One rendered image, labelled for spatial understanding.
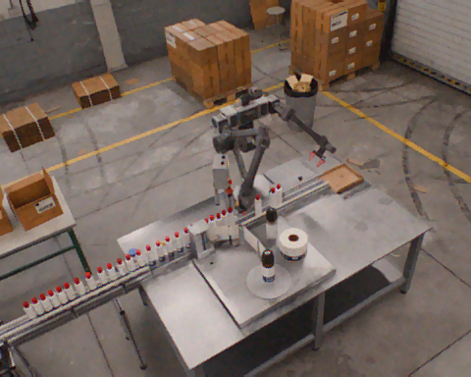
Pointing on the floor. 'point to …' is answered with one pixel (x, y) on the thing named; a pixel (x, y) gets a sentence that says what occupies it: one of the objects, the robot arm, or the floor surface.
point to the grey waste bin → (305, 107)
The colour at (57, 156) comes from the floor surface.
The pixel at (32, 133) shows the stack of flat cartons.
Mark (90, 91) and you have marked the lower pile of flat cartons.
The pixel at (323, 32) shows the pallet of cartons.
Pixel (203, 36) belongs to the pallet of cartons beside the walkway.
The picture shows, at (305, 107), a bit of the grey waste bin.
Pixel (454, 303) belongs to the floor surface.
